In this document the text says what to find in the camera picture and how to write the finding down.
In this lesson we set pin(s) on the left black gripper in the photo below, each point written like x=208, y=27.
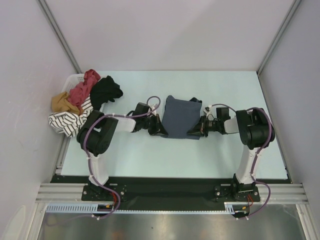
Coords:
x=158, y=128

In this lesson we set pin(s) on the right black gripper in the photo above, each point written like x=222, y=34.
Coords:
x=200, y=128

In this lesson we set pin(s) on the blue grey tank top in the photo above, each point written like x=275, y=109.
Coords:
x=180, y=116

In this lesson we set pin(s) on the red tank top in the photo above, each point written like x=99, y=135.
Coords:
x=81, y=91

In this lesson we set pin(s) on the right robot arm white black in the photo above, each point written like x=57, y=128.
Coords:
x=256, y=132

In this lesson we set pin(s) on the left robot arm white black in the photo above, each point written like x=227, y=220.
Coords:
x=96, y=135

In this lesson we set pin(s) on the striped white black tank top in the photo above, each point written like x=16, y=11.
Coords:
x=69, y=123

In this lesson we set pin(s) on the mustard tank top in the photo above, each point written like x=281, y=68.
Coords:
x=60, y=103

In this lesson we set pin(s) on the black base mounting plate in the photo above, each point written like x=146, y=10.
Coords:
x=154, y=194

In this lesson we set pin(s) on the white plastic laundry basket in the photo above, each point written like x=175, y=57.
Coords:
x=72, y=81

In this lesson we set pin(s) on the aluminium extrusion base frame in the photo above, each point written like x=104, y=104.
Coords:
x=211, y=158

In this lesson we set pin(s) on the left aluminium corner post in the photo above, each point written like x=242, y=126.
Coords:
x=48, y=14

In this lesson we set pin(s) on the aluminium corner post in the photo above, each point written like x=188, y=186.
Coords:
x=279, y=35
x=48, y=14

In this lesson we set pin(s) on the right aluminium corner post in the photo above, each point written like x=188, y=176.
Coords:
x=279, y=35

